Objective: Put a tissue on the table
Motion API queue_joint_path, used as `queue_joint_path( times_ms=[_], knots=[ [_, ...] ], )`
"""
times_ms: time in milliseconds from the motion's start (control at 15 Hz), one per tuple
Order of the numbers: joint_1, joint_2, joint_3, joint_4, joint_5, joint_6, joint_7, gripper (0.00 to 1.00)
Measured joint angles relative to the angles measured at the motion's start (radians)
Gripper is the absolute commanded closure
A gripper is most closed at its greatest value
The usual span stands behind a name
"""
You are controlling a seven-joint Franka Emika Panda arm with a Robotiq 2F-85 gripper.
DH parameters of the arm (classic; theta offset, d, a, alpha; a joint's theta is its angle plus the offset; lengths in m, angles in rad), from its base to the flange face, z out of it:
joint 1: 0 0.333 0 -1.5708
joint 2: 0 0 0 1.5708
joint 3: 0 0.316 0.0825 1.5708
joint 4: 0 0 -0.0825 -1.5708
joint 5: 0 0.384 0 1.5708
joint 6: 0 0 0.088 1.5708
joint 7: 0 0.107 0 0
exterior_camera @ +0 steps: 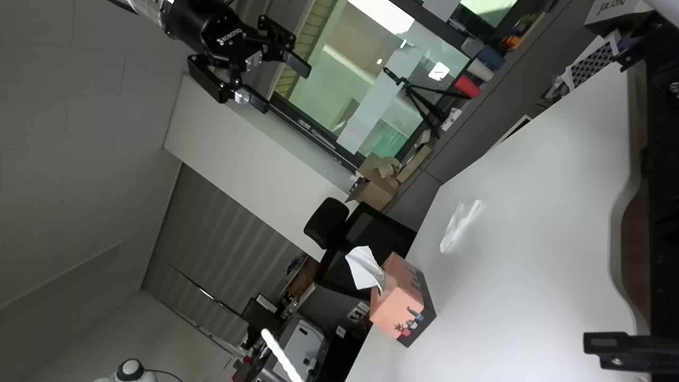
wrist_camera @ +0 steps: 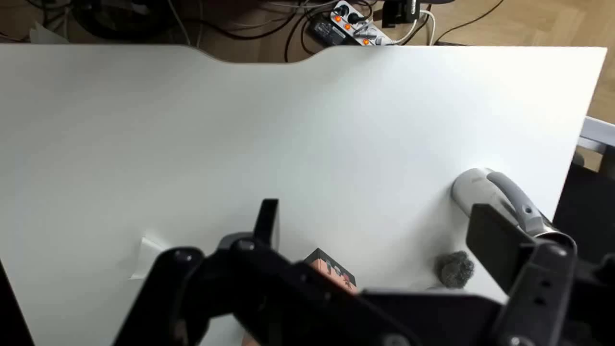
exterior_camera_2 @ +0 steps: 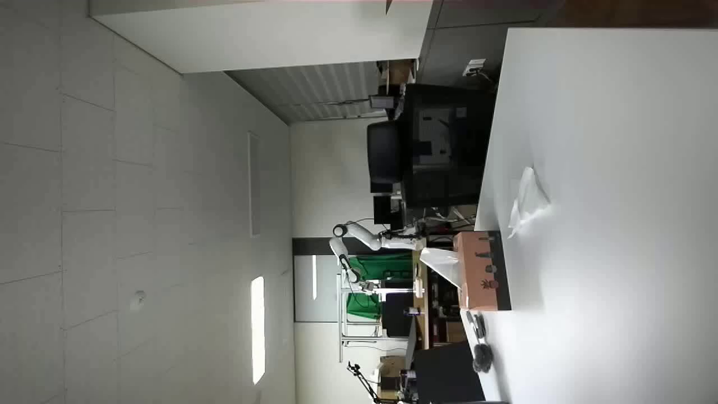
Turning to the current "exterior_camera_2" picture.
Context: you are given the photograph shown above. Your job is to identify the large black box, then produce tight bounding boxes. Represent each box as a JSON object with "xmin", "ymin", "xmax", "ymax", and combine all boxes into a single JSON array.
[{"xmin": 414, "ymin": 342, "xmax": 486, "ymax": 404}]

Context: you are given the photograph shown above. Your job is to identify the black marker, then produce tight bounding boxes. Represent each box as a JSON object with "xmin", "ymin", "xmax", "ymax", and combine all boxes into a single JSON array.
[{"xmin": 465, "ymin": 311, "xmax": 487, "ymax": 341}]

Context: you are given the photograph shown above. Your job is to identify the crumpled white tissue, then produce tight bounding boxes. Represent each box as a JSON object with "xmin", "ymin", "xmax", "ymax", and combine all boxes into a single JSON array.
[{"xmin": 507, "ymin": 166, "xmax": 551, "ymax": 240}]

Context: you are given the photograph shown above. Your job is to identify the white metal frame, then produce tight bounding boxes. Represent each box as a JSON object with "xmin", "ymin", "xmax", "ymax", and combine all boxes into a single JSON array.
[{"xmin": 337, "ymin": 268, "xmax": 384, "ymax": 363}]

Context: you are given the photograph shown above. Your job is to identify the white tissue in box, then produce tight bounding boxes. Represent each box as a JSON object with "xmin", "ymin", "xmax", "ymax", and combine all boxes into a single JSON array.
[{"xmin": 419, "ymin": 247, "xmax": 464, "ymax": 290}]

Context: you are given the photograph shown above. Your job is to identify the brown tissue box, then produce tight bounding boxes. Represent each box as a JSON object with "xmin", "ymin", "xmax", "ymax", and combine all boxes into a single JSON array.
[{"xmin": 453, "ymin": 230, "xmax": 512, "ymax": 312}]

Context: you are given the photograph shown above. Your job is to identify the dark fuzzy round object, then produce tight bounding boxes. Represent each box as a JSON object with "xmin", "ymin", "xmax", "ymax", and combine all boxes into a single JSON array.
[{"xmin": 472, "ymin": 343, "xmax": 494, "ymax": 374}]

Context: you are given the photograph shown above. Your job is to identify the black office chair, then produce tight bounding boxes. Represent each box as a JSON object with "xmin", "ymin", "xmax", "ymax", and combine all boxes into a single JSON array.
[{"xmin": 367, "ymin": 120, "xmax": 406, "ymax": 195}]

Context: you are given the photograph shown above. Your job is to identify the whiteboard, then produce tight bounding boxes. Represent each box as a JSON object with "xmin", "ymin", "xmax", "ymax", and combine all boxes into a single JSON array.
[{"xmin": 294, "ymin": 255, "xmax": 340, "ymax": 323}]

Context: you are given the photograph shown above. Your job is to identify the ceiling light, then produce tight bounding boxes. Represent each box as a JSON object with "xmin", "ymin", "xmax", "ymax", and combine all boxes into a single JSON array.
[{"xmin": 250, "ymin": 276, "xmax": 266, "ymax": 385}]

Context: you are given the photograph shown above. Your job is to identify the green cloth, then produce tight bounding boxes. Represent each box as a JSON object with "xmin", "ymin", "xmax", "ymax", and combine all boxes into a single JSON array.
[{"xmin": 346, "ymin": 253, "xmax": 414, "ymax": 321}]

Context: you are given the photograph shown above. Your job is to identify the window blinds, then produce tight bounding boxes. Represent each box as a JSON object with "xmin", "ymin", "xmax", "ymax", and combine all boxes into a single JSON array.
[{"xmin": 225, "ymin": 61, "xmax": 389, "ymax": 125}]

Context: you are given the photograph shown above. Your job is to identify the camera on tripod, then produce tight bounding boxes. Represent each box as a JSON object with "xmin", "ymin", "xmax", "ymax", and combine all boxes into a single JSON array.
[{"xmin": 346, "ymin": 361, "xmax": 384, "ymax": 404}]

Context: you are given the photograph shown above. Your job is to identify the wooden table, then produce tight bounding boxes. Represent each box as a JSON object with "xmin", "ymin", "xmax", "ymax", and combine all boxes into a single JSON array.
[{"xmin": 411, "ymin": 250, "xmax": 431, "ymax": 350}]

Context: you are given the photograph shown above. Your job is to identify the cardboard box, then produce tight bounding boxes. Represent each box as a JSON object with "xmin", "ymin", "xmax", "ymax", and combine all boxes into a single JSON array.
[
  {"xmin": 378, "ymin": 355, "xmax": 407, "ymax": 401},
  {"xmin": 386, "ymin": 59, "xmax": 417, "ymax": 86}
]

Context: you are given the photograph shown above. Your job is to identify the black monitor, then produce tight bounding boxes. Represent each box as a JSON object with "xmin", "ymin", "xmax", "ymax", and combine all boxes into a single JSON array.
[{"xmin": 372, "ymin": 195, "xmax": 403, "ymax": 231}]

